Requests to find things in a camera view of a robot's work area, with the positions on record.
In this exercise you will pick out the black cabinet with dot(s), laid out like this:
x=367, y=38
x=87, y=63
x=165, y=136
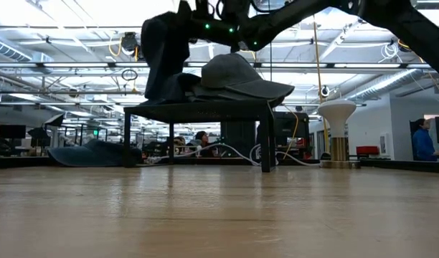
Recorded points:
x=237, y=138

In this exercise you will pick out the silver ventilation duct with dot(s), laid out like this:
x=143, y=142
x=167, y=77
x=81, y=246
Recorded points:
x=384, y=83
x=8, y=50

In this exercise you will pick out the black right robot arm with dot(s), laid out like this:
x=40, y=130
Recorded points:
x=402, y=18

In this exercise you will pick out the white mushroom-shaped hat stand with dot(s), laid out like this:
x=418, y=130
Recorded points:
x=336, y=111

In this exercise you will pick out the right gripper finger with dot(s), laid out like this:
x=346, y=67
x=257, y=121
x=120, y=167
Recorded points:
x=186, y=18

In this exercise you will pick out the round black ceiling fixture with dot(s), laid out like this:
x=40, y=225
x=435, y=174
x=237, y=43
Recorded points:
x=325, y=91

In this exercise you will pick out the black tilted monitor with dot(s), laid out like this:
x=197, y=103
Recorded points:
x=55, y=120

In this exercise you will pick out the black box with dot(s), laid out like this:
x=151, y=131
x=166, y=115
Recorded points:
x=291, y=123

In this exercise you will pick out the red box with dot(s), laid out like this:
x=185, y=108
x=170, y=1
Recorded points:
x=367, y=150

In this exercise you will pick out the black aluminium table frame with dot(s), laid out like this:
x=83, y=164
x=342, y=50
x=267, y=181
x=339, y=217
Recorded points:
x=402, y=165

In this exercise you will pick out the black perforated metal rack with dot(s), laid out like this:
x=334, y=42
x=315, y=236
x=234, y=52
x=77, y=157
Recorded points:
x=205, y=113

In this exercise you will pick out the long ceiling light bar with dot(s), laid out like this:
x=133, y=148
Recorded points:
x=348, y=65

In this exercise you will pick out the person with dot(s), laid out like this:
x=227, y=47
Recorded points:
x=179, y=141
x=422, y=143
x=201, y=138

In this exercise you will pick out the grey baseball cap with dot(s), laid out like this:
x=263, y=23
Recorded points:
x=212, y=94
x=230, y=71

